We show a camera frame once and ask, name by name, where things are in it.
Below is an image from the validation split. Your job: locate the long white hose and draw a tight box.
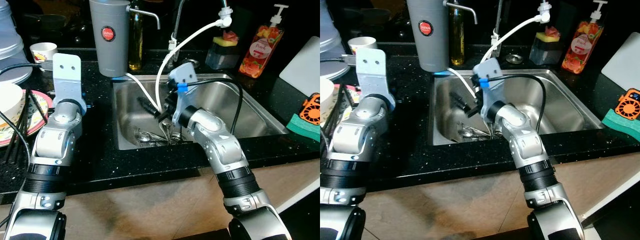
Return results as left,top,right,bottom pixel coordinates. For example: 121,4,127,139
477,15,543,66
155,19,224,108

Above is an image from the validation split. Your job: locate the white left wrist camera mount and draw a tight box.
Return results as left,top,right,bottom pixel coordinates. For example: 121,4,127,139
356,48,393,103
52,53,87,106

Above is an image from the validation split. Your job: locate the yellow sponge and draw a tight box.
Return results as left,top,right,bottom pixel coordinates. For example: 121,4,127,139
212,36,238,48
535,32,561,44

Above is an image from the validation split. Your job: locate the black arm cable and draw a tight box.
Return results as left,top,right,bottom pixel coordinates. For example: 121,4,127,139
0,62,55,201
320,57,358,67
487,73,547,133
187,76,244,136

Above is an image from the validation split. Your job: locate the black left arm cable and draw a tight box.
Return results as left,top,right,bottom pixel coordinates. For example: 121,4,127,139
0,62,55,201
320,57,358,67

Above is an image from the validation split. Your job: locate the dark metal pot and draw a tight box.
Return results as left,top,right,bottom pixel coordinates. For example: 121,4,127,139
357,7,391,26
25,14,68,32

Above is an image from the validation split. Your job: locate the black chopstick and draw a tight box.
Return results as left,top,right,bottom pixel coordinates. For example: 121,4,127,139
334,86,346,113
31,91,52,126
18,91,37,165
5,89,33,166

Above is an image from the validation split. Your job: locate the chrome sink faucet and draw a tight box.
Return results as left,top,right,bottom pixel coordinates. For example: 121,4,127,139
490,0,504,61
170,0,189,66

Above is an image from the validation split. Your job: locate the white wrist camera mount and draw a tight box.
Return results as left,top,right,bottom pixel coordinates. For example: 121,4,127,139
356,48,393,103
52,53,87,106
472,57,503,106
167,62,198,108

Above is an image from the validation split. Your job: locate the white printed cup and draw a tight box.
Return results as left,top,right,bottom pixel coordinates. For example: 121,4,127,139
30,42,58,66
348,36,378,56

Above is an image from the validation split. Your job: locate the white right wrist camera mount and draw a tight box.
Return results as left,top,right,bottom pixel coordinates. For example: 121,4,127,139
472,57,503,106
167,62,198,108

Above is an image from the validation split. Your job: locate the white cutting board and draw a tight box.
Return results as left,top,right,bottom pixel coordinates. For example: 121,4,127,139
278,35,321,96
600,31,640,91

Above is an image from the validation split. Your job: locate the small orange fan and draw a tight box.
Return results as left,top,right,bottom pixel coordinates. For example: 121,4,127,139
614,87,640,121
299,92,321,126

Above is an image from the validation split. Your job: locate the peach soap pump bottle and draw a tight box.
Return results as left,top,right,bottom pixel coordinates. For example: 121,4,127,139
561,0,608,75
238,4,290,79

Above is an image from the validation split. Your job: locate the black sponge holder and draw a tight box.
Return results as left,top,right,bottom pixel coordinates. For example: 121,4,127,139
206,41,241,70
529,37,562,66

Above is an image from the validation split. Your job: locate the silver fork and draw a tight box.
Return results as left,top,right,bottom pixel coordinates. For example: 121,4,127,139
160,122,183,145
477,127,501,141

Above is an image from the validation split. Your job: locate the short white hose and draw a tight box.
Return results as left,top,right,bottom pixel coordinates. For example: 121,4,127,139
124,73,163,112
447,67,478,98

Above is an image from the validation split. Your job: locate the white faucet nozzle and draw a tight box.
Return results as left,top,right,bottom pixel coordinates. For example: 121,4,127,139
536,1,552,24
217,6,232,27

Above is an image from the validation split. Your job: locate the beige cabinet front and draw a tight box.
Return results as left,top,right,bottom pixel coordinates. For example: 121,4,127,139
0,162,321,240
367,159,640,240

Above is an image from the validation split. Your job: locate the grey water filter canister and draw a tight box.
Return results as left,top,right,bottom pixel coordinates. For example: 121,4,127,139
406,0,450,72
89,0,132,77

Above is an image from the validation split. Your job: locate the green sponge cloth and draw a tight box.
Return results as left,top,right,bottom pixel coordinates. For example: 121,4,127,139
601,109,640,141
286,114,321,142

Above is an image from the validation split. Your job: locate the stainless steel sink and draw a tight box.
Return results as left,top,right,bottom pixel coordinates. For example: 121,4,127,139
431,68,606,147
111,73,289,151

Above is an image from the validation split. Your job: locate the glass olive oil bottle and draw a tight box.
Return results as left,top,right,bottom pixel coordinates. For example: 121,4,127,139
448,0,465,67
128,0,145,71

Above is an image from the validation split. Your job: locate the floral plate pink rim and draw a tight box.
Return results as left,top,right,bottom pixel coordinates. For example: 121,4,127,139
320,84,361,126
0,89,53,147

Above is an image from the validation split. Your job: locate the white bowl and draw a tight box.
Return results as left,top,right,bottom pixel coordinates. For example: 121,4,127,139
0,82,25,128
320,77,335,126

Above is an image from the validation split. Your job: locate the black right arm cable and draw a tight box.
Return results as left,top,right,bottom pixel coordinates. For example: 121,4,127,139
487,73,547,133
187,76,244,136

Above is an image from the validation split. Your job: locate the chrome filter tap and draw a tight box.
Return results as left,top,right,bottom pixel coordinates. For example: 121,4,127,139
445,0,478,25
127,6,161,30

